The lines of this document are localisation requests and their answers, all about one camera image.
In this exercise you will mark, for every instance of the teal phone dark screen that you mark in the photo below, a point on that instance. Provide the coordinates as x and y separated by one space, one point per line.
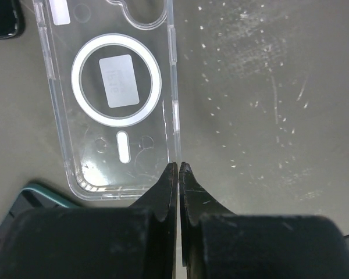
31 196

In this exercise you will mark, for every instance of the clear magsafe phone case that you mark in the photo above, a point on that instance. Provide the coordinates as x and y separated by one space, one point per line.
112 75

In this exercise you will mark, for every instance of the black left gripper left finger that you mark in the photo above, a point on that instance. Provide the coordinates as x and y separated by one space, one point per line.
138 241

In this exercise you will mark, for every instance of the black phone dark screen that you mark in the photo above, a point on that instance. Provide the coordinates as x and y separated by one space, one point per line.
12 22

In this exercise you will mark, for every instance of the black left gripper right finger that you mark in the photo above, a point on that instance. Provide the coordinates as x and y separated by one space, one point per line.
217 243

